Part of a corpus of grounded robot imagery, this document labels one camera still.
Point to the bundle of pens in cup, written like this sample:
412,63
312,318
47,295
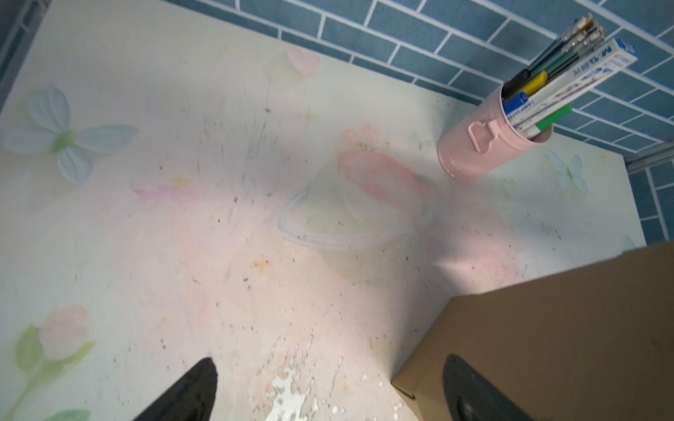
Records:
583,35

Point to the green marker pen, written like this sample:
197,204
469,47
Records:
549,121

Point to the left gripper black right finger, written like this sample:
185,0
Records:
470,396

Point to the pink pen holder cup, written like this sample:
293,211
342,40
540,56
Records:
483,141

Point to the floral table mat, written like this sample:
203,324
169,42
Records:
174,187

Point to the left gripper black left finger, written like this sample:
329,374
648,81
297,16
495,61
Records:
190,398

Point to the blue marker pen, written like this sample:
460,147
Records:
516,104

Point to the brown cardboard paper box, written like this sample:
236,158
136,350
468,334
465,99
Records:
593,343

